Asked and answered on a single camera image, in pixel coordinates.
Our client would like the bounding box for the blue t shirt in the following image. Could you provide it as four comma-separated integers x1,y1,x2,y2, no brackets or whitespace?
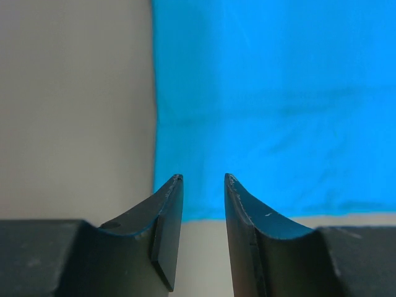
152,1,395,222

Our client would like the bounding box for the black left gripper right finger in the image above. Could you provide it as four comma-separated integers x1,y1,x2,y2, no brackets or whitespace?
224,174,395,296

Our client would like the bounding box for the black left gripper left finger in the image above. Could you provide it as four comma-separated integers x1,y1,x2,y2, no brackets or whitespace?
1,174,183,296

